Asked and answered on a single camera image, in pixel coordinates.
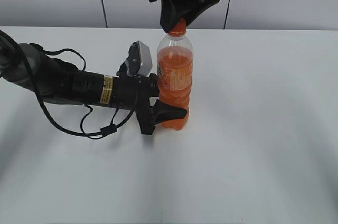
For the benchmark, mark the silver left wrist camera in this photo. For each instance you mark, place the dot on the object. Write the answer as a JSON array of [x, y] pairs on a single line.
[[139, 60]]

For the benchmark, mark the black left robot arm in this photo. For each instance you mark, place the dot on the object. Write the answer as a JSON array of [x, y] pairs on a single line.
[[55, 81]]

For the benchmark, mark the orange soda plastic bottle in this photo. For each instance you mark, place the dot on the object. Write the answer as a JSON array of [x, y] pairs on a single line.
[[174, 69]]

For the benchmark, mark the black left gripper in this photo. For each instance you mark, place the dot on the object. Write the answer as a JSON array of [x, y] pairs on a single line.
[[134, 94]]

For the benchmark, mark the orange bottle cap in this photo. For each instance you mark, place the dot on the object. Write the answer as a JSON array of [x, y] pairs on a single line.
[[179, 29]]

